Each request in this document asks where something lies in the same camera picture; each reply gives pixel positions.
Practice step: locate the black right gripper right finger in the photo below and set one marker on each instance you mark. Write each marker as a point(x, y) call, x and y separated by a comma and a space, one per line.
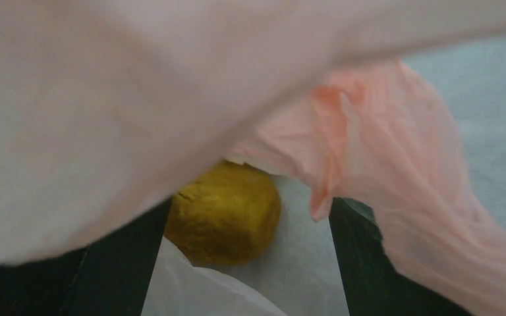
point(371, 284)

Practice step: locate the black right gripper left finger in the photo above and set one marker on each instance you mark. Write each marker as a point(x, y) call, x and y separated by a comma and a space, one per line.
point(109, 277)

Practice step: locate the brown orange fake fruit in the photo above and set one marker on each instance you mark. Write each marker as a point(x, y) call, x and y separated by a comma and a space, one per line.
point(227, 216)

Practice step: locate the pink plastic bag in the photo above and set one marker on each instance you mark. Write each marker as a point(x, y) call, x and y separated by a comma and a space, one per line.
point(107, 107)

